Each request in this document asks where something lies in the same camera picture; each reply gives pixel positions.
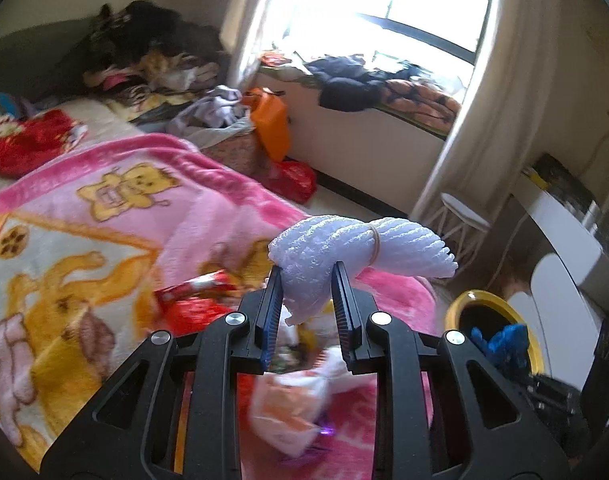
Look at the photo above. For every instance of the black bag on desk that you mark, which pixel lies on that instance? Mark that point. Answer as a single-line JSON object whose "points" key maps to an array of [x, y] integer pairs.
{"points": [[561, 183]]}

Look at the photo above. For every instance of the yellow rimmed black trash bin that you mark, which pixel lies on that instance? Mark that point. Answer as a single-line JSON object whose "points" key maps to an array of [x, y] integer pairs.
{"points": [[477, 308]]}

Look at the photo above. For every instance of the white wire frame stool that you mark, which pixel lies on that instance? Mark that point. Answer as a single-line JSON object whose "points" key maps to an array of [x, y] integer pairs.
{"points": [[461, 226]]}

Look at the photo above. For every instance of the cream curtain right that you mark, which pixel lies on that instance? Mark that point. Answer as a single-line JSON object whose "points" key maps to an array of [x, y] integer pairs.
{"points": [[503, 108]]}

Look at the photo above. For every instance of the floral laundry basket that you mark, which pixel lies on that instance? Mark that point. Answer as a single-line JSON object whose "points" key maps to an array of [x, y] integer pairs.
{"points": [[241, 151]]}

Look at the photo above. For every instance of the orange paper bag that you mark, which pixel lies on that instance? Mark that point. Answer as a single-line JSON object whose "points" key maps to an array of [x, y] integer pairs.
{"points": [[269, 113]]}

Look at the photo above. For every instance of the white desk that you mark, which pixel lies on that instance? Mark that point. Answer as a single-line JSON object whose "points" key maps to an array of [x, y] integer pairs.
{"points": [[579, 251]]}

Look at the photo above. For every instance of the white scalloped cabinet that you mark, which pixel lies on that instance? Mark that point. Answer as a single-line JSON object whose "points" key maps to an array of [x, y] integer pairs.
{"points": [[565, 327]]}

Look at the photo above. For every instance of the dark clothes pile on bed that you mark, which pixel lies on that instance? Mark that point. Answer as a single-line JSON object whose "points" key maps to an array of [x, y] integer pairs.
{"points": [[145, 48]]}

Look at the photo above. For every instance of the cream curtain left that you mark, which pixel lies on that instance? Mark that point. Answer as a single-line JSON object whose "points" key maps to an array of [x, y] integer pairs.
{"points": [[241, 37]]}

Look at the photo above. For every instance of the red plastic bag on floor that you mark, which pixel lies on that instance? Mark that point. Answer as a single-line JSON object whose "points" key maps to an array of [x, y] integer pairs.
{"points": [[293, 180]]}

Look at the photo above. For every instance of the red snack packet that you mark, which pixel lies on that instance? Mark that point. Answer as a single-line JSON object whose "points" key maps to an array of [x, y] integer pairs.
{"points": [[192, 315]]}

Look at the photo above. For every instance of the cream curtain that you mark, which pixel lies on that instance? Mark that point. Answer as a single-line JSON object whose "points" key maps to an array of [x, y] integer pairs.
{"points": [[503, 108], [241, 37]]}

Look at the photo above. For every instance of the silver can on desk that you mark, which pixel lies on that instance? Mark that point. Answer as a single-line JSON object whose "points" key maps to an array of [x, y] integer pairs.
{"points": [[591, 216]]}

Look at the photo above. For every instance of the dark blue clothes on sill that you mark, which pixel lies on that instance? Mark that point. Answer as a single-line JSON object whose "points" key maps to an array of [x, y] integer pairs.
{"points": [[346, 85]]}

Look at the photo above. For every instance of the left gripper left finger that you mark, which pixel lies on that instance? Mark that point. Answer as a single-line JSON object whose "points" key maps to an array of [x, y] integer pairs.
{"points": [[170, 409]]}

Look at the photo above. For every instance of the pink teddy bear blanket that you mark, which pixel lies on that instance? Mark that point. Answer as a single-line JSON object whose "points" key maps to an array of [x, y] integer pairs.
{"points": [[85, 241]]}

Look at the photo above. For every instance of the lilac clothes in basket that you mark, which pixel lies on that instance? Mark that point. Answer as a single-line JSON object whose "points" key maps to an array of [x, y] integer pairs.
{"points": [[220, 108]]}

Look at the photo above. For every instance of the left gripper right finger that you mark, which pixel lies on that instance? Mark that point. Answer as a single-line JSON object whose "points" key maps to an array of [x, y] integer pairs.
{"points": [[443, 411]]}

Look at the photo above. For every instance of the orange patterned blanket on sill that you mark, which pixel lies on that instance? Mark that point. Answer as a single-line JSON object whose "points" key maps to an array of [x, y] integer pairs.
{"points": [[420, 103]]}

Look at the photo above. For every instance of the red patterned cloth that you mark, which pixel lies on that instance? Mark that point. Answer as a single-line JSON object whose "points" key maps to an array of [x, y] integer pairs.
{"points": [[26, 145]]}

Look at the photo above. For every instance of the long red snack wrapper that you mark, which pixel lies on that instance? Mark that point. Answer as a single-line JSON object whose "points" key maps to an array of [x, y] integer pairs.
{"points": [[218, 281]]}

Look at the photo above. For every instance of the white orange plastic bag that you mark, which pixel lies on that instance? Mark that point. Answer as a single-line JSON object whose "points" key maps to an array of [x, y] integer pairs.
{"points": [[289, 411]]}

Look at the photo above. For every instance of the blue item in bin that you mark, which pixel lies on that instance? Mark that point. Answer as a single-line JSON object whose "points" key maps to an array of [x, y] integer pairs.
{"points": [[507, 350]]}

